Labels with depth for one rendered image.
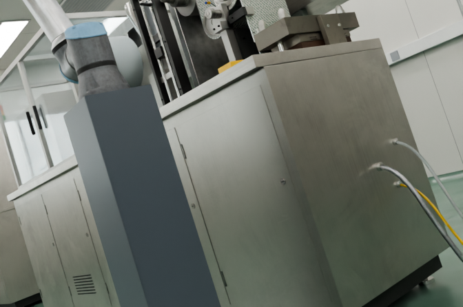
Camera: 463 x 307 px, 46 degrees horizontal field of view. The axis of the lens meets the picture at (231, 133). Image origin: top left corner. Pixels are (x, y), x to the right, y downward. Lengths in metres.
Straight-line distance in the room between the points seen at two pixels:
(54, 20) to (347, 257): 1.13
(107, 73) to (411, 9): 3.45
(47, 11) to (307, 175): 0.92
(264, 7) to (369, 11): 2.84
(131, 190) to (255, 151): 0.44
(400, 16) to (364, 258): 3.23
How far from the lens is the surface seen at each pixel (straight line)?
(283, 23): 1.85
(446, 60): 4.56
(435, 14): 4.58
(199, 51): 2.34
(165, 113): 1.99
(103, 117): 1.47
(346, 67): 1.89
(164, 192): 1.49
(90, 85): 1.55
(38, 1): 1.77
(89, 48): 1.57
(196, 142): 1.91
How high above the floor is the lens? 0.59
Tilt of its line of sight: 4 degrees up
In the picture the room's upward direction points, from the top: 18 degrees counter-clockwise
